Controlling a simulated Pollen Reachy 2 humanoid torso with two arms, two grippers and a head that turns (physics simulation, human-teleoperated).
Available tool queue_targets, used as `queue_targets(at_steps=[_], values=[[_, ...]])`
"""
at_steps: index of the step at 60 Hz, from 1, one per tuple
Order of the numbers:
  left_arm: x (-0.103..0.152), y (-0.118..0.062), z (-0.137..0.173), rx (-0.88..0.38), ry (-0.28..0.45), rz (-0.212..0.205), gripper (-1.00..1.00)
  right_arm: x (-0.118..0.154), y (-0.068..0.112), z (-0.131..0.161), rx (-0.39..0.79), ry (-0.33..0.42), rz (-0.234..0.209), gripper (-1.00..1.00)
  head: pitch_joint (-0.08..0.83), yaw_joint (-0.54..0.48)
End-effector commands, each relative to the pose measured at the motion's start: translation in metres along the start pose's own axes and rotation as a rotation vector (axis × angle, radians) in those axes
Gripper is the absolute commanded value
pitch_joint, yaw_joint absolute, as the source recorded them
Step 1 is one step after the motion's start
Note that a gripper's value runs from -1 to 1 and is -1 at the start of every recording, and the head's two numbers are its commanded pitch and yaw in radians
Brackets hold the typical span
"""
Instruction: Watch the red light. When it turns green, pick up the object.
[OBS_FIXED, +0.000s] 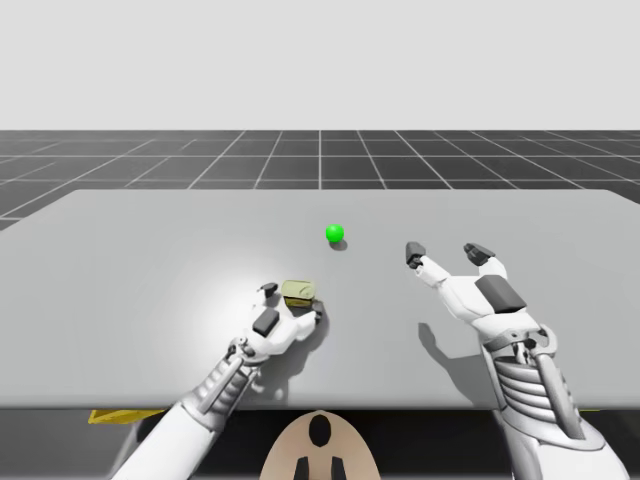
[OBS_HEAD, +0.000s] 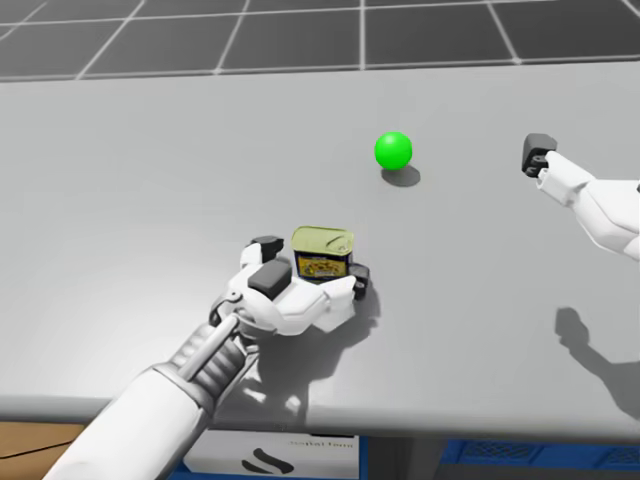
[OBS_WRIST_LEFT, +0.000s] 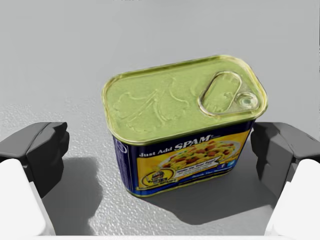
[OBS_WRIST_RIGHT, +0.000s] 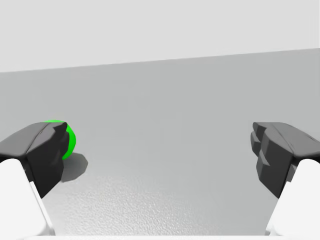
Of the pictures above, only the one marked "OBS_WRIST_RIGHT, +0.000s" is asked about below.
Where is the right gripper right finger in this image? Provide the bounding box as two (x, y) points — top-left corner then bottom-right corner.
(250, 121), (320, 237)

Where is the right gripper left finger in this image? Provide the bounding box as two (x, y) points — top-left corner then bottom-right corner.
(0, 121), (70, 237)

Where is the green ball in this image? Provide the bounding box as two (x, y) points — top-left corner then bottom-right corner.
(44, 119), (77, 161)

